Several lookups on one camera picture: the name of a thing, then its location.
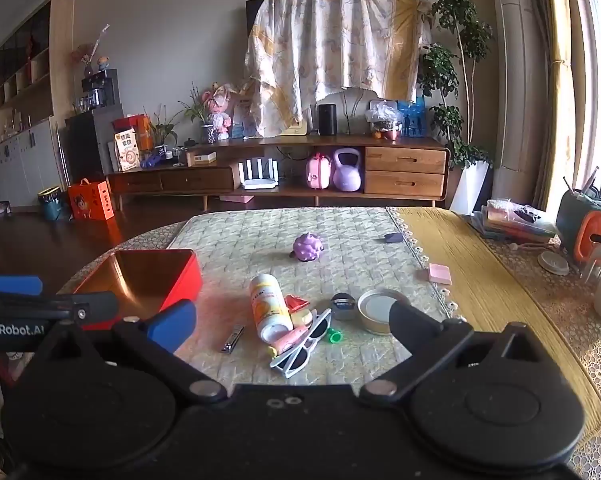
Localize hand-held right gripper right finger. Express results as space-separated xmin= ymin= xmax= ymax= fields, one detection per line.
xmin=358 ymin=301 xmax=556 ymax=406

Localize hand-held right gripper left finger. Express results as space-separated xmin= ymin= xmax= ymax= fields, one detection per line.
xmin=43 ymin=299 xmax=228 ymax=403

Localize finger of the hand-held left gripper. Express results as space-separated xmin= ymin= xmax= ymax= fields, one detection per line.
xmin=0 ymin=290 xmax=120 ymax=323
xmin=0 ymin=274 xmax=44 ymax=297

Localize round gold tin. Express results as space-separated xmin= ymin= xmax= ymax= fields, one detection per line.
xmin=357 ymin=288 xmax=412 ymax=336

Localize pink pad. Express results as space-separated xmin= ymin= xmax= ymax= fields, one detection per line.
xmin=428 ymin=262 xmax=453 ymax=286

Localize red tin box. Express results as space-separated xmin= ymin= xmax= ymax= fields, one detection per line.
xmin=73 ymin=248 xmax=204 ymax=332

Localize metal nail clipper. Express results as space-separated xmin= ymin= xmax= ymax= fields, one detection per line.
xmin=220 ymin=324 xmax=245 ymax=354

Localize white bottle with yellow label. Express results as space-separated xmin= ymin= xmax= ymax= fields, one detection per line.
xmin=249 ymin=274 xmax=294 ymax=343

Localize white sunglasses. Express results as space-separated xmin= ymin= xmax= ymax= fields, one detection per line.
xmin=269 ymin=308 xmax=333 ymax=379

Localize pink tube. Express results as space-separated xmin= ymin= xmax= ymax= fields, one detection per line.
xmin=267 ymin=324 xmax=309 ymax=358

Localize small dark jar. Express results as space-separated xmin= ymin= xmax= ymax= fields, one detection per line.
xmin=331 ymin=292 xmax=357 ymax=322

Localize yellow tablecloth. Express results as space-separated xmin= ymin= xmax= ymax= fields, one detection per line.
xmin=395 ymin=206 xmax=601 ymax=441

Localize teal bucket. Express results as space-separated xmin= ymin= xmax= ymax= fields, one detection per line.
xmin=37 ymin=186 xmax=64 ymax=222

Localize orange gift box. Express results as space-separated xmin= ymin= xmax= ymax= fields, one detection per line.
xmin=68 ymin=178 xmax=115 ymax=222

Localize purple toy figure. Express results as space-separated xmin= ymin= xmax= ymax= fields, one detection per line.
xmin=289 ymin=232 xmax=325 ymax=263

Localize metal pole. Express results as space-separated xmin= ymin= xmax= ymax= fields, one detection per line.
xmin=55 ymin=120 xmax=71 ymax=186

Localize stack of books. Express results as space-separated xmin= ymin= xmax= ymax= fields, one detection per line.
xmin=468 ymin=199 xmax=556 ymax=246

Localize white planter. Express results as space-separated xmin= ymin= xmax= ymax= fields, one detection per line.
xmin=448 ymin=157 xmax=494 ymax=213

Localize lace tablecloth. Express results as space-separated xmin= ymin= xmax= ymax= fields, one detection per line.
xmin=55 ymin=212 xmax=601 ymax=480

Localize black fridge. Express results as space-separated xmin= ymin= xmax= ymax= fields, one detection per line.
xmin=64 ymin=105 xmax=126 ymax=193

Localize purple kettlebell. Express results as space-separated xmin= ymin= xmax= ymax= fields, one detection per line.
xmin=332 ymin=147 xmax=364 ymax=192

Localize printed snack bag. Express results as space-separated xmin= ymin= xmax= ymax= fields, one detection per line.
xmin=113 ymin=130 xmax=142 ymax=172

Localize white round lid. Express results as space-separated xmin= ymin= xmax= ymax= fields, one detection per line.
xmin=538 ymin=250 xmax=570 ymax=276

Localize wooden tv cabinet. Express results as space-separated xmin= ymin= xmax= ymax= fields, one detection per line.
xmin=105 ymin=135 xmax=451 ymax=211

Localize white router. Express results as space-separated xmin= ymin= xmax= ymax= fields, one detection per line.
xmin=238 ymin=157 xmax=280 ymax=190

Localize pink case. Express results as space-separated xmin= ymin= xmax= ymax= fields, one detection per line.
xmin=305 ymin=152 xmax=333 ymax=191

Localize small potted plant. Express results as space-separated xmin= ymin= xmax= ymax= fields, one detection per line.
xmin=143 ymin=105 xmax=184 ymax=158

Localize plant in striped pot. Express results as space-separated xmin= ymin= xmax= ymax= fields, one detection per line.
xmin=179 ymin=82 xmax=216 ymax=144

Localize clear plastic bag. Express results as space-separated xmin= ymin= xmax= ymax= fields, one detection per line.
xmin=365 ymin=100 xmax=404 ymax=140

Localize green and orange holder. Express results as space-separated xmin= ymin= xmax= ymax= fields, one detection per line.
xmin=555 ymin=187 xmax=601 ymax=266

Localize coffee machine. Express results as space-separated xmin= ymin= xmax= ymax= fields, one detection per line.
xmin=80 ymin=69 xmax=118 ymax=110

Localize black speaker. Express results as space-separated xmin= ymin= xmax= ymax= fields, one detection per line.
xmin=317 ymin=103 xmax=338 ymax=136

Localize framed picture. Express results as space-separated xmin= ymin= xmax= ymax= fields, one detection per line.
xmin=230 ymin=97 xmax=256 ymax=138

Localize pink plush doll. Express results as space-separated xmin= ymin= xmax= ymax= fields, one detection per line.
xmin=200 ymin=84 xmax=234 ymax=141

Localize standing air conditioner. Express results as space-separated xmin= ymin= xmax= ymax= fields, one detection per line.
xmin=485 ymin=0 xmax=556 ymax=206

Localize curtain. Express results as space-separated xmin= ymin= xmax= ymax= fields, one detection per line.
xmin=543 ymin=0 xmax=596 ymax=211

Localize printed cloth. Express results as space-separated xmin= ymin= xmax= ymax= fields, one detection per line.
xmin=244 ymin=0 xmax=431 ymax=137

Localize potted tree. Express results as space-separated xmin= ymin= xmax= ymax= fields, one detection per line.
xmin=415 ymin=0 xmax=494 ymax=171

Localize wall cabinet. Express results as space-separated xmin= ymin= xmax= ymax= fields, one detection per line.
xmin=0 ymin=0 xmax=76 ymax=208

